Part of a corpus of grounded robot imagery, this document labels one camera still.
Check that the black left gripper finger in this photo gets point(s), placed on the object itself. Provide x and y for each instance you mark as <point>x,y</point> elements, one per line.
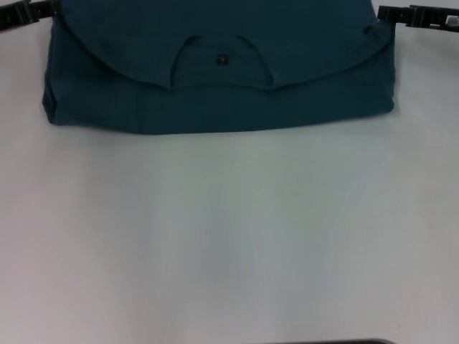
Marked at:
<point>25,12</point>

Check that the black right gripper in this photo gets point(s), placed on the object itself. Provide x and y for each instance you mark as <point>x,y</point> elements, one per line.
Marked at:
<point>446,16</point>

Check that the blue FREE print t-shirt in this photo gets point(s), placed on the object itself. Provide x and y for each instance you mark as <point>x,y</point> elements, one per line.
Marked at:
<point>215,100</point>

